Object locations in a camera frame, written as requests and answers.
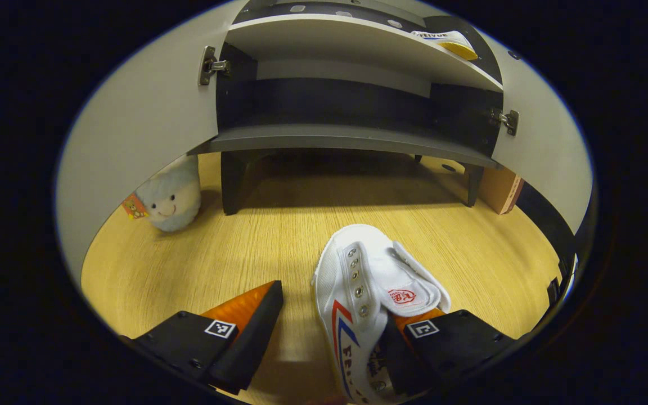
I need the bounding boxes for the pale blue plush toy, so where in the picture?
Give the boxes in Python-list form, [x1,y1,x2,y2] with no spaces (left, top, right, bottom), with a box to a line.
[121,155,203,233]

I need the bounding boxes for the shoe cabinet door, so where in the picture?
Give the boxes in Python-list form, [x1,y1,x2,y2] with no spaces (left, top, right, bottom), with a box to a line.
[56,0,249,287]
[470,27,593,240]

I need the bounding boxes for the white shoe cabinet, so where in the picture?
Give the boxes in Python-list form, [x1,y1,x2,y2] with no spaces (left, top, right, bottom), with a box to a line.
[189,0,506,216]

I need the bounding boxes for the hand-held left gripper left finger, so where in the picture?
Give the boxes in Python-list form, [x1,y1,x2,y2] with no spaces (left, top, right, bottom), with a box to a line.
[120,280,284,395]

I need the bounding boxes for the white canvas shoe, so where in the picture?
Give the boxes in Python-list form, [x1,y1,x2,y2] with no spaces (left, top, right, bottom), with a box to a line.
[411,30,479,61]
[312,224,452,404]

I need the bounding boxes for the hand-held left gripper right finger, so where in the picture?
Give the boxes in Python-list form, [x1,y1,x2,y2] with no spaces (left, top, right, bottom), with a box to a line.
[380,308,516,397]

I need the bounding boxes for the tan cover book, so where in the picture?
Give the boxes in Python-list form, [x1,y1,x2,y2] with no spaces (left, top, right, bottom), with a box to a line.
[479,166,525,215]

